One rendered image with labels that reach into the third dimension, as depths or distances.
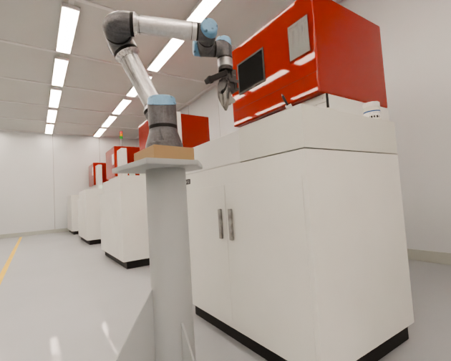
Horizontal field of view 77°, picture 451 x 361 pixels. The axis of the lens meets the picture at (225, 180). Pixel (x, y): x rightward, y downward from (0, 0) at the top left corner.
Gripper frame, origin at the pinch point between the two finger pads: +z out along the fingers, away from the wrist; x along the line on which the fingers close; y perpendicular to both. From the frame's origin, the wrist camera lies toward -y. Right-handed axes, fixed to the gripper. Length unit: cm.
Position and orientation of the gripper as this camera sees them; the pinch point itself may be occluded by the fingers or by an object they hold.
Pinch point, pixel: (224, 107)
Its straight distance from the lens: 141.9
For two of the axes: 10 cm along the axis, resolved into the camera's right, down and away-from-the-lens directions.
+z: 0.6, 10.0, -0.6
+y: 8.3, -0.2, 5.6
